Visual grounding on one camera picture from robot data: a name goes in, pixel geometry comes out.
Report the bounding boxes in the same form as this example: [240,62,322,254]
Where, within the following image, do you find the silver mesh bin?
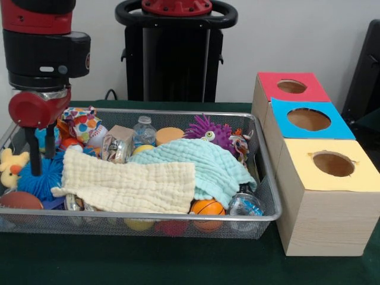
[0,106,283,240]

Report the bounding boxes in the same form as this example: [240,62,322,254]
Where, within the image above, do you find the brown toy football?
[0,191,45,210]

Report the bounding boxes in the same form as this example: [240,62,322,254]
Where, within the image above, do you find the white toy baseball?
[85,124,108,148]

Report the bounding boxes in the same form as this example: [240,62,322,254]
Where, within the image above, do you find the blue green globe ball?
[34,126,62,154]

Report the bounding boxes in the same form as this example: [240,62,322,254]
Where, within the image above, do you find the cream waffle cloth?
[50,147,197,214]

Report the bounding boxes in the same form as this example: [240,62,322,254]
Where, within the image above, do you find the black panel on stand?
[341,19,380,125]

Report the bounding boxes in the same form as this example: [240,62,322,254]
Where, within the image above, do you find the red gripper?
[8,88,72,177]

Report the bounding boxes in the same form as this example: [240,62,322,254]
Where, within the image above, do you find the yellow duck plush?
[0,148,30,189]

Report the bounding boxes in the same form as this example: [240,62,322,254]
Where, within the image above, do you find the dark green tablecloth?
[354,108,380,128]
[0,100,380,285]

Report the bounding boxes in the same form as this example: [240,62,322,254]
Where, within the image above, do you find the mint waffle cloth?
[126,138,258,210]

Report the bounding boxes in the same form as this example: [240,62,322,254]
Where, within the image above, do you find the polka dot fabric toy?
[56,106,102,144]

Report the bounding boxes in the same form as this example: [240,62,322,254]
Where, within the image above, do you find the wooden box with three holes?
[251,71,380,257]

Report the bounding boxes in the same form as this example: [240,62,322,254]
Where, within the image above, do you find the purple spiky monster toy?
[183,114,234,155]

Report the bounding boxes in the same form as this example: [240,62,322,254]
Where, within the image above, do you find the orange toy basketball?
[189,198,227,232]

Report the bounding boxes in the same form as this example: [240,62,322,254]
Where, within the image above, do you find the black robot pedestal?
[115,0,238,103]

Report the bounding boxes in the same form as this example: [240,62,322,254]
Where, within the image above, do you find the blue spiky ball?
[17,156,65,201]

